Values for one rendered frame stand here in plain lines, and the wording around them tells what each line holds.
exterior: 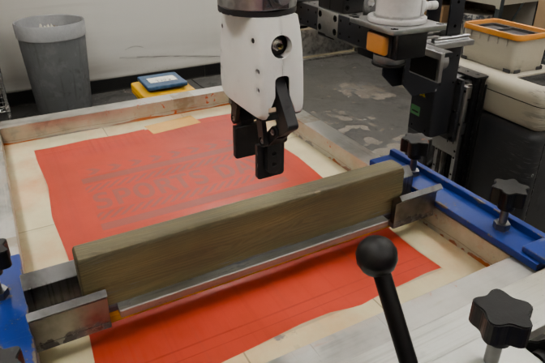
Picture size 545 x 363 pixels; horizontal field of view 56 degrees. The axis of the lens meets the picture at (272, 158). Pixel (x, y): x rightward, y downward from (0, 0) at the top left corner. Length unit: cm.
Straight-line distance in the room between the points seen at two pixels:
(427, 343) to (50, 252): 49
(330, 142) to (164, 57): 360
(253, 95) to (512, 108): 122
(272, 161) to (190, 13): 395
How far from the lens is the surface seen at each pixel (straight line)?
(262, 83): 47
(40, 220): 81
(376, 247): 34
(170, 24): 440
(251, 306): 60
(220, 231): 56
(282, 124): 48
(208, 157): 92
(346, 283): 63
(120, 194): 83
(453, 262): 70
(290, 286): 63
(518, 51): 168
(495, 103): 167
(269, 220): 58
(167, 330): 58
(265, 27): 47
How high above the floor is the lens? 136
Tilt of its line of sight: 26 degrees down
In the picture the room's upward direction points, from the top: straight up
